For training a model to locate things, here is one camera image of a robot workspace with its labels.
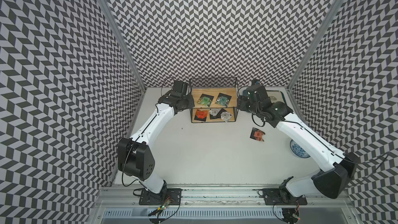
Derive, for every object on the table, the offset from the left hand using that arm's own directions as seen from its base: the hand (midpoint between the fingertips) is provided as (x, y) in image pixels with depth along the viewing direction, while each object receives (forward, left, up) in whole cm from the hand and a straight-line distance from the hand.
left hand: (191, 103), depth 85 cm
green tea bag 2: (+5, -18, -3) cm, 19 cm away
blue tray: (+23, -62, -19) cm, 68 cm away
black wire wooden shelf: (+2, -14, -4) cm, 15 cm away
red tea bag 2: (-10, -40, -19) cm, 45 cm away
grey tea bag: (+5, -15, -17) cm, 23 cm away
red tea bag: (+4, -5, -18) cm, 19 cm away
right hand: (-5, -28, +7) cm, 29 cm away
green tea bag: (+4, -8, -2) cm, 9 cm away
